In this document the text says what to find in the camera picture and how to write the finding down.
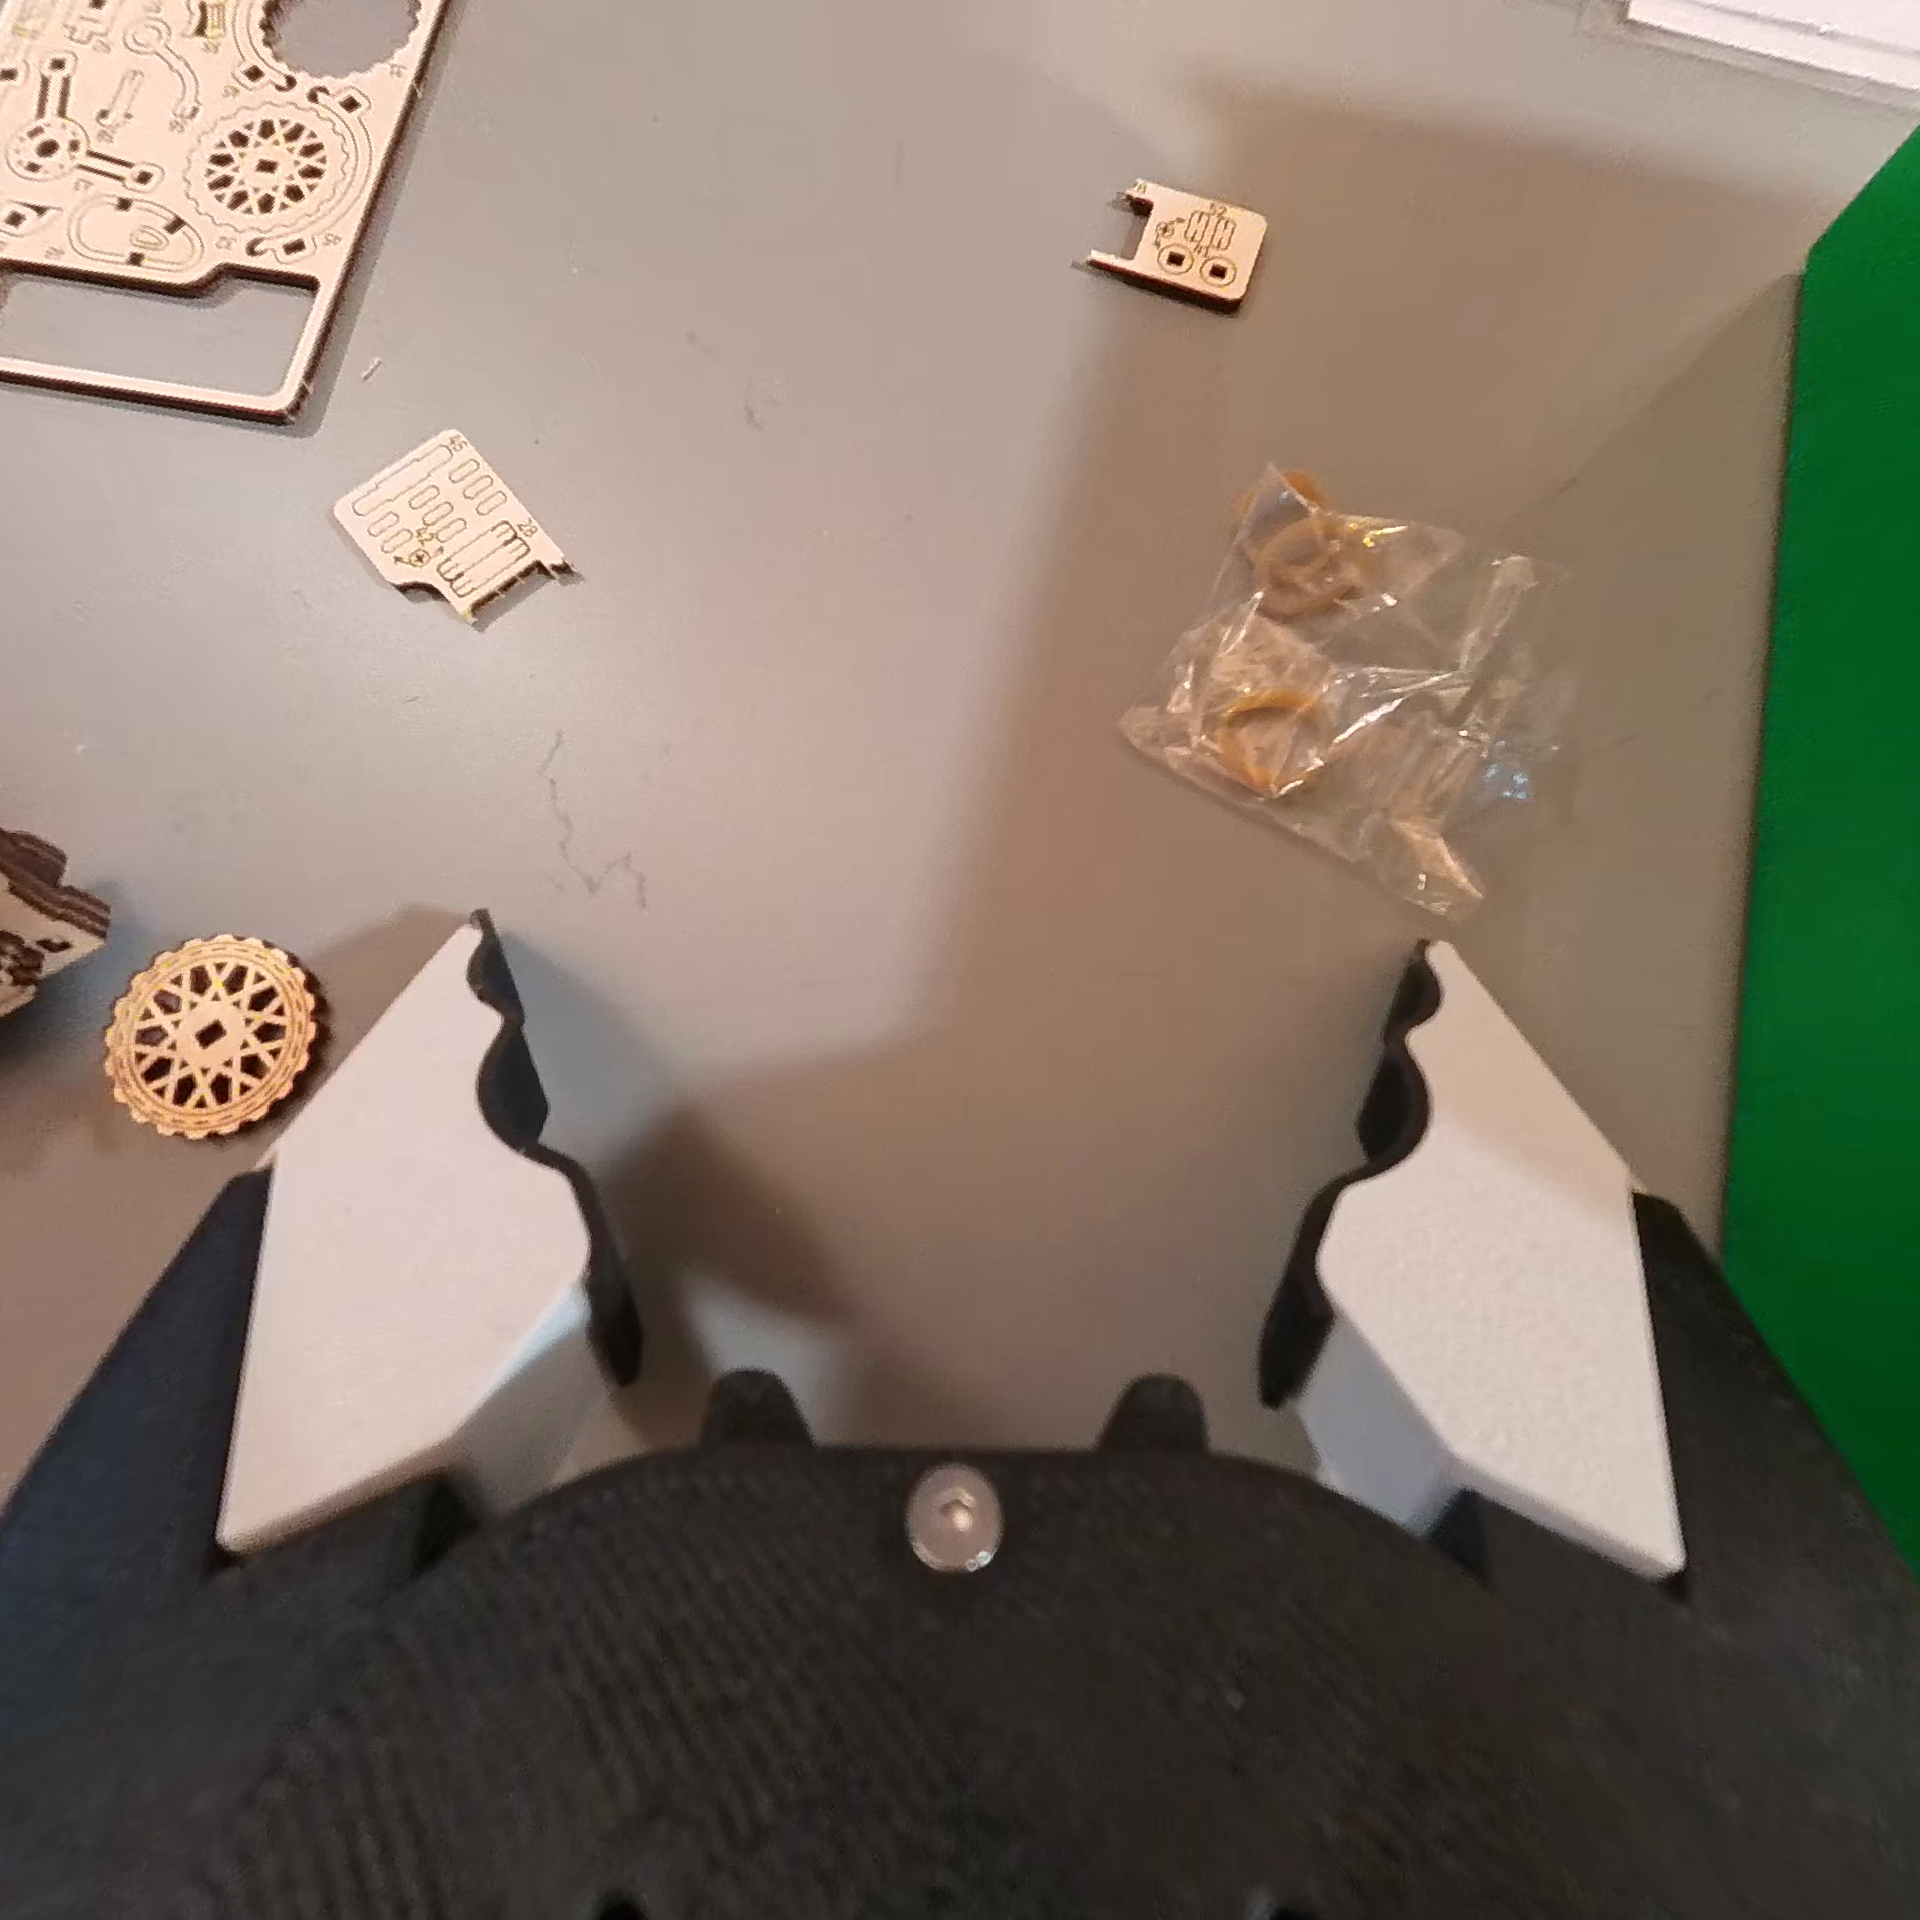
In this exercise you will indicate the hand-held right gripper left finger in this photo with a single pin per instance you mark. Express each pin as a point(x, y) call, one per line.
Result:
point(406, 1244)

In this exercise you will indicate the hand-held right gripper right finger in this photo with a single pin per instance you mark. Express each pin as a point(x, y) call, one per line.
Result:
point(1499, 1290)

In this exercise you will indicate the grey desk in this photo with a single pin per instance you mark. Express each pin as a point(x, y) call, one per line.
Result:
point(902, 599)

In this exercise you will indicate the wooden gear wheel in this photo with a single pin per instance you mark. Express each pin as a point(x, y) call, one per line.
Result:
point(129, 1039)

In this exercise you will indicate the small wooden model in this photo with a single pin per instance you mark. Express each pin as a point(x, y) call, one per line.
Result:
point(45, 921)

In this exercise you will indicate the clear bag of rubber bands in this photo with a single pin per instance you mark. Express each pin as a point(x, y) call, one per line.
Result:
point(1350, 704)

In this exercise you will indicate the green plastic bin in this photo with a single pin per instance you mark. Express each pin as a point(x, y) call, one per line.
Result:
point(1845, 750)

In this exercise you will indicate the small slotted wooden piece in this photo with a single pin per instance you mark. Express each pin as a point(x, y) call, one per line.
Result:
point(450, 517)

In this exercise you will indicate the small notched wooden piece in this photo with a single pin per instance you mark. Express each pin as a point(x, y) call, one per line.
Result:
point(1201, 248)

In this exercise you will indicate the wooden puzzle sheet round hole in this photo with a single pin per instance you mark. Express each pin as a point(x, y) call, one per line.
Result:
point(387, 89)

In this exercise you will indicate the white instruction sheet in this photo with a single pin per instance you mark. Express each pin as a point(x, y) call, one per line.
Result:
point(1799, 23)

